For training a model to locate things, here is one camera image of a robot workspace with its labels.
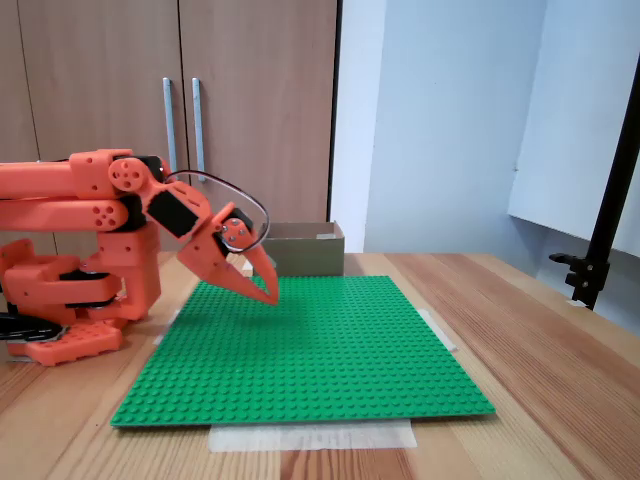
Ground brown wooden cabinet door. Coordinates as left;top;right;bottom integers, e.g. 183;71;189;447
178;0;341;254
17;0;197;254
0;0;57;254

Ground black base clamp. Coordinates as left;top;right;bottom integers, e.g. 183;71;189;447
0;312;69;346

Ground green lego baseplate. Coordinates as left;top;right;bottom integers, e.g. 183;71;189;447
109;274;497;430

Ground black camera stand with clamp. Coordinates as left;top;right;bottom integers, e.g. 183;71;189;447
548;94;640;312

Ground long masking tape strip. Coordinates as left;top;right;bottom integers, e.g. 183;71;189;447
208;419;419;453

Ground metal cabinet door handle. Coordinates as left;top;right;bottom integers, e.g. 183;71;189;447
162;77;179;171
191;77;208;174

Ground gripper motor cable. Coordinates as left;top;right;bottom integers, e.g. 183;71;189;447
162;169;272;251

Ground brown cardboard box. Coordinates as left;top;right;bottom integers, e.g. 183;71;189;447
257;221;346;278

